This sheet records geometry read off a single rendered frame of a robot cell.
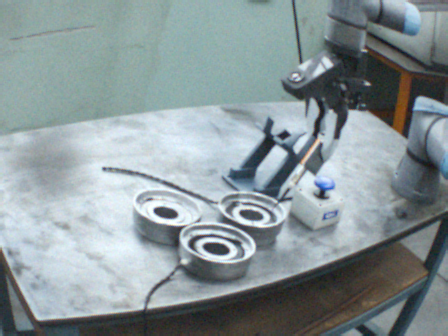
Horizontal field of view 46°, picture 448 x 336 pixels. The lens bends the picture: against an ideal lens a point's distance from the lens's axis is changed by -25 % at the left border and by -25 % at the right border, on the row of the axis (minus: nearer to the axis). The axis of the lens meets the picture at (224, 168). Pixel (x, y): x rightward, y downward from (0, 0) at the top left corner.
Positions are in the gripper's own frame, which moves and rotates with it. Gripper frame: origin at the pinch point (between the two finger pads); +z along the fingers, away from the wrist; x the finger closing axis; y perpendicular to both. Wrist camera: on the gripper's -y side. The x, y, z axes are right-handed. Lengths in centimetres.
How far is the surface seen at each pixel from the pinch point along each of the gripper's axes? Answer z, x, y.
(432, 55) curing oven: 4, 103, 186
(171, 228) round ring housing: 9.7, -0.9, -24.8
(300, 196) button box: 9.2, 1.6, 0.3
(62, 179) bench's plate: 13.1, 22.2, -35.6
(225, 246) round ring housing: 10.6, -6.0, -18.8
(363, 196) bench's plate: 13.1, 3.0, 20.4
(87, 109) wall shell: 60, 162, 27
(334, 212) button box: 10.4, -3.5, 4.9
